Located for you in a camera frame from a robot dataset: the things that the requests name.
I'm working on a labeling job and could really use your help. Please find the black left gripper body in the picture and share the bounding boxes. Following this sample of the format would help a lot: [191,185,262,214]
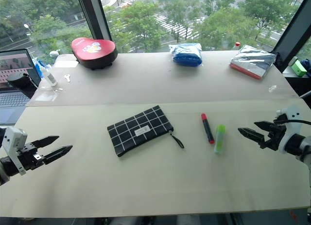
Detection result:
[17,142,46,172]

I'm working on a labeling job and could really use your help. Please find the green box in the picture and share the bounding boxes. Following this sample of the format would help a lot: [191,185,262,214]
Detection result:
[289,55,308,77]

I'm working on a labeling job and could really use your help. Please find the black round device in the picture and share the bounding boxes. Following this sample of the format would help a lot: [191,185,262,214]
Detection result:
[6,72,37,100]

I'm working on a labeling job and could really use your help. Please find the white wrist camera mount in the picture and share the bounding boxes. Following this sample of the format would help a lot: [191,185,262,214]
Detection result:
[1,126,28,176]
[276,105,307,155]

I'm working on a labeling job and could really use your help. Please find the blue cloth in plastic bag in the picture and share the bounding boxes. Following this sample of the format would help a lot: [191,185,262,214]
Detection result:
[168,42,203,68]

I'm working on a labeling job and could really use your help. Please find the laptop computer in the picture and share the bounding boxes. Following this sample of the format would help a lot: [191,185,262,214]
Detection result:
[0,48,42,126]

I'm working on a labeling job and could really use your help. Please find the red heart-shaped box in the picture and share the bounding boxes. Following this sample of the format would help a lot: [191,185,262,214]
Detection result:
[70,36,119,71]

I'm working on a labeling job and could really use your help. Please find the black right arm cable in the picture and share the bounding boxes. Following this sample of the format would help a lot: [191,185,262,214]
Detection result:
[276,119,311,126]

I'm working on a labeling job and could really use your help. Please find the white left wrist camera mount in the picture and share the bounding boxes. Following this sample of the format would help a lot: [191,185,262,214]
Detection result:
[1,126,28,176]

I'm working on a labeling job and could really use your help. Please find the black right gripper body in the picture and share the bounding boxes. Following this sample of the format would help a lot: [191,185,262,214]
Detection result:
[258,114,289,152]

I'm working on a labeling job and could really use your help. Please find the red and black marker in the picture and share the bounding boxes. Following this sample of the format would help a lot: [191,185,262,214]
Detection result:
[200,113,215,145]

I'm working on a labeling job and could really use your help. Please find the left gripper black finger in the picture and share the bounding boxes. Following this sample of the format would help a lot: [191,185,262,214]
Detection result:
[31,135,60,149]
[43,145,73,166]

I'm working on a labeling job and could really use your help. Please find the blue plastic bag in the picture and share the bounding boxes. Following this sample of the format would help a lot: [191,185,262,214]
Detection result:
[32,56,52,76]

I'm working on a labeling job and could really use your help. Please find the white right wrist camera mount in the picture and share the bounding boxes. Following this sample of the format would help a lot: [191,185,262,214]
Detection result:
[276,105,307,155]

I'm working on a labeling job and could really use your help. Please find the green glue stick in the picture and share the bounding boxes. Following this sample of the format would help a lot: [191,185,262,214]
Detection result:
[213,124,226,156]

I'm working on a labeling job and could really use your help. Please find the grey red packaged cloth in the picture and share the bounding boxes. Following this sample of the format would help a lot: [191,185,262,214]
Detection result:
[229,44,277,80]

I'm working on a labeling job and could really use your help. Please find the small white bottle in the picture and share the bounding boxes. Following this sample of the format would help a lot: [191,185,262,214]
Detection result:
[38,64,59,87]

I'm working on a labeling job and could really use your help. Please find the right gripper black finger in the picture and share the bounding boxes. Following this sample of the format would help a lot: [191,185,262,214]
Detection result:
[253,121,277,133]
[237,127,266,145]

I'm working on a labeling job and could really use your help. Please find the black white-grid pencil case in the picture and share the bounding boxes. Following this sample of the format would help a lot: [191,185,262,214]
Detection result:
[107,105,185,158]

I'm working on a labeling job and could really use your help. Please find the dark blue cloth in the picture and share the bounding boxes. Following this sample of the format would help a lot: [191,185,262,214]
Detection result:
[300,58,311,78]

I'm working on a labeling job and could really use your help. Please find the black window frame post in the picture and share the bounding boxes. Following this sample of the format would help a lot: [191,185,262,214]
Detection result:
[272,0,311,73]
[75,0,113,41]

